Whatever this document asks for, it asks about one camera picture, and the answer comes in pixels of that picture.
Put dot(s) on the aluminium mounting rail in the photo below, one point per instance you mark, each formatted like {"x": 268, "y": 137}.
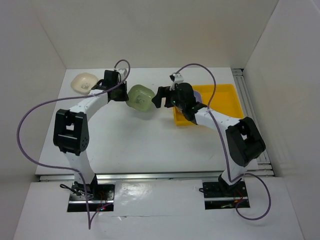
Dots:
{"x": 113, "y": 177}

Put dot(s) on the yellow plastic bin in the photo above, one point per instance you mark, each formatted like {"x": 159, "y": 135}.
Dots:
{"x": 225, "y": 99}

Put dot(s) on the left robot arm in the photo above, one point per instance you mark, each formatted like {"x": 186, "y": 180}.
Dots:
{"x": 71, "y": 129}

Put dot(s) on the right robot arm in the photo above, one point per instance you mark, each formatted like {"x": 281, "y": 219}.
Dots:
{"x": 240, "y": 138}

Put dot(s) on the aluminium side rail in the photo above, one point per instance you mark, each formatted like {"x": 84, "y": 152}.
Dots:
{"x": 265, "y": 168}

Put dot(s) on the cream panda plate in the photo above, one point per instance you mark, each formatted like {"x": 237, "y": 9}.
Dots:
{"x": 83, "y": 83}

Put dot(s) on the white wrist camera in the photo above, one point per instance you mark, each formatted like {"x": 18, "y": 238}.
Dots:
{"x": 176, "y": 79}
{"x": 122, "y": 73}

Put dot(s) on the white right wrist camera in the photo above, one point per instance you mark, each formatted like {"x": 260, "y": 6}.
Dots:
{"x": 176, "y": 79}

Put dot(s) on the green panda plate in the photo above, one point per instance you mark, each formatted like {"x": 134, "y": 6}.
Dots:
{"x": 140, "y": 98}

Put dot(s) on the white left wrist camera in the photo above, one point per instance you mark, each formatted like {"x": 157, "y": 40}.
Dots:
{"x": 122, "y": 73}

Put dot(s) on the purple panda plate back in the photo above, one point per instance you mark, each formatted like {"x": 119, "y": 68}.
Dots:
{"x": 197, "y": 96}

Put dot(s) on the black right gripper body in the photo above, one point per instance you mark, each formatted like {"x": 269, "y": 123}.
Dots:
{"x": 176, "y": 102}

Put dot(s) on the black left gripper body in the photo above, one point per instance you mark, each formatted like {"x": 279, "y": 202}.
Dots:
{"x": 118, "y": 82}

